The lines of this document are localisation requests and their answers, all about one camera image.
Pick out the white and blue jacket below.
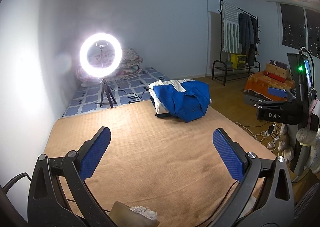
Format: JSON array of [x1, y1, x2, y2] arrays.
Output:
[[148, 79, 212, 122]]

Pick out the dark hanging clothes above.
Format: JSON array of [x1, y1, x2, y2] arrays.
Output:
[[239, 12, 259, 66]]

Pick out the black clothes rack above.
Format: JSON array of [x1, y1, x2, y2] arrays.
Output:
[[211, 0, 261, 85]]

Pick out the red and brown boxes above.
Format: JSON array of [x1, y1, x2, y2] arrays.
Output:
[[263, 59, 291, 83]]

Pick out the orange patterned covered box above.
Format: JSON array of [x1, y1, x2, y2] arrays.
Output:
[[244, 72, 295, 101]]

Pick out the yellow box on rack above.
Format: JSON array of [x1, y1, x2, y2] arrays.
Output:
[[230, 53, 247, 70]]

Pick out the tan bed blanket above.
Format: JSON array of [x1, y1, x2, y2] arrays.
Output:
[[44, 101, 275, 226]]

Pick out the dark night window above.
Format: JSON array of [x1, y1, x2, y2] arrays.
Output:
[[280, 3, 320, 58]]

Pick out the blue checkered mattress sheet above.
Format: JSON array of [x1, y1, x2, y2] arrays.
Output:
[[63, 68, 169, 117]]

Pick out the dark teal folded garment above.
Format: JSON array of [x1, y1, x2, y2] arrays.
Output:
[[150, 97, 178, 118]]

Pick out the white striped hanging towel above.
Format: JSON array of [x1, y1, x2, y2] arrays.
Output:
[[221, 1, 240, 53]]

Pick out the zebra striped trouser leg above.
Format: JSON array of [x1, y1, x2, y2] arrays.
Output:
[[292, 183, 319, 226]]

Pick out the floral folded quilt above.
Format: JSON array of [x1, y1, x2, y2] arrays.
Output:
[[76, 47, 143, 87]]

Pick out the white power strip cables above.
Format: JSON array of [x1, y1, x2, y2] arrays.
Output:
[[233, 120, 284, 152]]

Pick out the black ring light tripod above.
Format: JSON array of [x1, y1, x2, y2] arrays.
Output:
[[97, 78, 117, 108]]

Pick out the white ring light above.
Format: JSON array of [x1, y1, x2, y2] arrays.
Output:
[[79, 33, 123, 78]]

